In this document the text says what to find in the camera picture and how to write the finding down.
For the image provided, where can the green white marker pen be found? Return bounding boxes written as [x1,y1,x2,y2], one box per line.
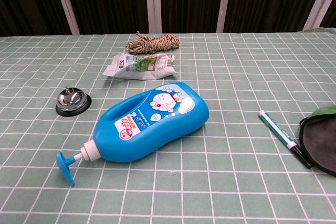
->
[258,111,314,169]

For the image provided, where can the crushed white milk carton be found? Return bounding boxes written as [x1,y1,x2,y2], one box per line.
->
[102,52,177,81]

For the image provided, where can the green checkered tablecloth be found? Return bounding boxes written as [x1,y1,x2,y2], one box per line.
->
[0,27,336,224]

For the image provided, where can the blue pump detergent bottle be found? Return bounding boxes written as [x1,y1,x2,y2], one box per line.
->
[56,81,211,186]

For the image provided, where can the black green eye mask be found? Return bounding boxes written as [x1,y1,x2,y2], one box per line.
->
[299,104,336,177]

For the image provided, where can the coiled tan twisted rope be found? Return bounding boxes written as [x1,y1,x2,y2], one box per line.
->
[125,30,181,54]

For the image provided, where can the white partition frame post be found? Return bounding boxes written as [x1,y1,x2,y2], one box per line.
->
[303,0,336,31]
[216,0,234,34]
[50,0,80,36]
[144,0,162,34]

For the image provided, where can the silver desk call bell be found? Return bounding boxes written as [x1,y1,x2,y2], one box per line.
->
[55,86,93,116]

